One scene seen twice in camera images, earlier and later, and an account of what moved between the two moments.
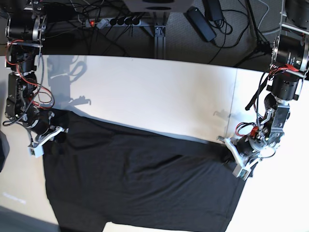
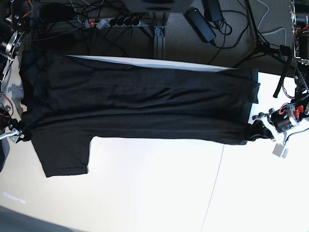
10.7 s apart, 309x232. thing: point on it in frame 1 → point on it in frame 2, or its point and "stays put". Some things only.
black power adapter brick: x=200 y=23 stays put
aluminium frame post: x=160 y=37 stays put
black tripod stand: x=263 y=47 stays put
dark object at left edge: x=4 y=149 stays put
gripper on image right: x=243 y=152 → x=269 y=124
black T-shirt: x=99 y=173 → x=66 y=100
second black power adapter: x=213 y=10 stays put
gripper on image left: x=39 y=124 → x=15 y=134
